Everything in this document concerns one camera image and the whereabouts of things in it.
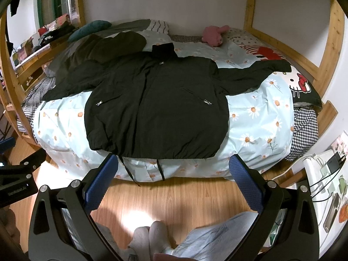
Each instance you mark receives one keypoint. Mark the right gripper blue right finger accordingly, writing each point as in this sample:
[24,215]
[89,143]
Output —
[249,182]

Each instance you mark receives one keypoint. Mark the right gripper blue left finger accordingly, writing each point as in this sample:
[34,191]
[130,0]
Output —
[97,182]

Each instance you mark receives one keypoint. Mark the black zip jacket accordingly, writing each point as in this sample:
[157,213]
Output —
[157,105]

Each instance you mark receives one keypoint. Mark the light blue jeans leg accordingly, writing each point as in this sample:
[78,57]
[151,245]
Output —
[218,241]

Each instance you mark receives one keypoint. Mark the light blue daisy duvet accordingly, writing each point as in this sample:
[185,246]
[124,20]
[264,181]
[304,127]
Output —
[259,131]

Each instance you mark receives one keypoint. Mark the white sock foot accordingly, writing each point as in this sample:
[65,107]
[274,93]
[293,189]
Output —
[147,241]

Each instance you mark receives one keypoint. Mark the white power strip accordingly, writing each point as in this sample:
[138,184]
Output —
[324,190]

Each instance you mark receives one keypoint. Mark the black power adapter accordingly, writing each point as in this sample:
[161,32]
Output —
[336,162]

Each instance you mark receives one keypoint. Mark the Hello Kitty black pillow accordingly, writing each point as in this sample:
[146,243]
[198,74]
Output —
[289,86]

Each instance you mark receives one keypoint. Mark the pink plush toy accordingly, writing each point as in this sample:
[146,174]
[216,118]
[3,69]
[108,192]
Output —
[212,35]

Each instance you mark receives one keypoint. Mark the teal pillow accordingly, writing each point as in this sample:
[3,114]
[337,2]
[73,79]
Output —
[90,28]

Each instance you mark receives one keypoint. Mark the wooden bunk bed frame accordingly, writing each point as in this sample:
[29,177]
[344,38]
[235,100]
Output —
[312,33]

